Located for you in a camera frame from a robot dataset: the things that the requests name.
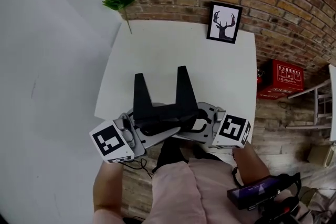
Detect black framed deer picture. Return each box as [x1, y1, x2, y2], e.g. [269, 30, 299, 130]
[206, 1, 243, 45]

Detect black cable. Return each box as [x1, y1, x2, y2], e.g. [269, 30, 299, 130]
[230, 165, 243, 188]
[122, 156, 153, 178]

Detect person's pink shirt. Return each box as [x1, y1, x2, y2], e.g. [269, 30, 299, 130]
[93, 157, 313, 224]

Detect white metal frame table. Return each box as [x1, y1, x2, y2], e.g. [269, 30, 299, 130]
[286, 64, 336, 144]

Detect beige cardboard box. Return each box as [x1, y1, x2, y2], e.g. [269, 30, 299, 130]
[306, 144, 334, 169]

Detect person's black trousers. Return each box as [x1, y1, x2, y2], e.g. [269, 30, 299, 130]
[152, 136, 224, 174]

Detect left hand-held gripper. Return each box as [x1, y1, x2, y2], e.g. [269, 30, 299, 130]
[89, 73, 182, 165]

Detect black arm strap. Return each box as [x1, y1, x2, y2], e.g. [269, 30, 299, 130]
[262, 172, 302, 224]

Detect red fire equipment box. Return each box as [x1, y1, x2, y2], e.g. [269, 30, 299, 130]
[257, 59, 305, 100]

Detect person's left forearm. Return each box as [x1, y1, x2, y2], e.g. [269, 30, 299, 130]
[92, 161, 124, 216]

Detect person's right forearm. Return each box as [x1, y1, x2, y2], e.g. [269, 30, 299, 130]
[232, 142, 271, 188]

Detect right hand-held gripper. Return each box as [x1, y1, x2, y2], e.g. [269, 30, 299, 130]
[175, 66, 252, 150]

